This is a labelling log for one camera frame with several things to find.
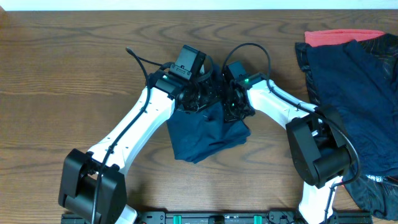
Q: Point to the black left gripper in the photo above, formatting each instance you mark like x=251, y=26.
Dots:
x=211, y=89

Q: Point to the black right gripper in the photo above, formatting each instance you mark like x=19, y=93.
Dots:
x=228, y=117

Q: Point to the dark blue denim shorts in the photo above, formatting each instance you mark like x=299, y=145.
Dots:
x=196, y=136

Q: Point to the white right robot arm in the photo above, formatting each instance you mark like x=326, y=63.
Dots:
x=320, y=149

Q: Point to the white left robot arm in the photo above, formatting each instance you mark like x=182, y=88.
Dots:
x=93, y=183

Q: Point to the red garment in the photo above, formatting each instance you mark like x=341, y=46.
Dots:
x=339, y=36

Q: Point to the navy blue garment in pile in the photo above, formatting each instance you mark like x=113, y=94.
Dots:
x=355, y=83

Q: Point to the black patterned garment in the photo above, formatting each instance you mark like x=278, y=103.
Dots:
x=372, y=193

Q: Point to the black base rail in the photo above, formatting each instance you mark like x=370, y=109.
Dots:
x=272, y=217

